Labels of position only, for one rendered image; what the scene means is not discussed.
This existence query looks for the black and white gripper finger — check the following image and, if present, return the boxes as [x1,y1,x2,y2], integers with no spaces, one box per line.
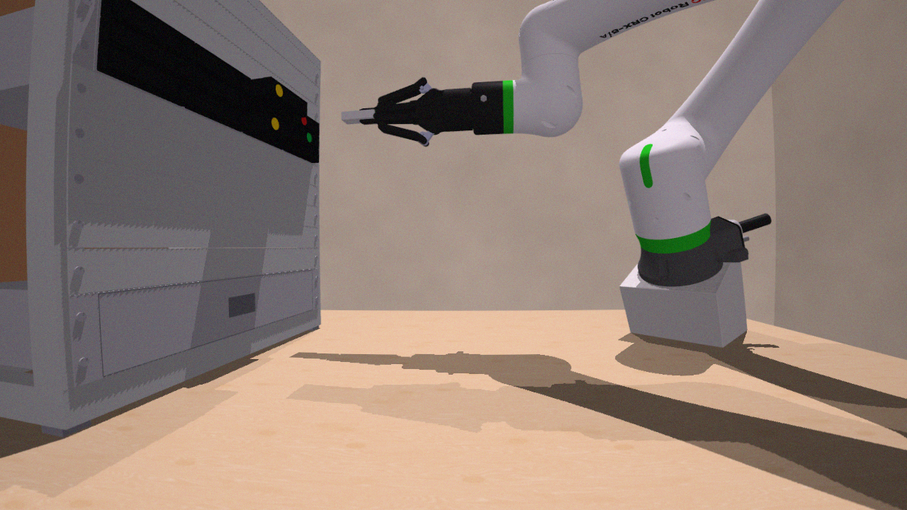
[342,111,434,147]
[342,77,433,115]

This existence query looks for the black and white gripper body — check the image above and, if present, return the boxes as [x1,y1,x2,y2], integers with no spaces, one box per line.
[415,88,473,135]

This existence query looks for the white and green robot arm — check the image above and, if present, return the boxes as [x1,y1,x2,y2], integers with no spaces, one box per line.
[470,0,844,287]

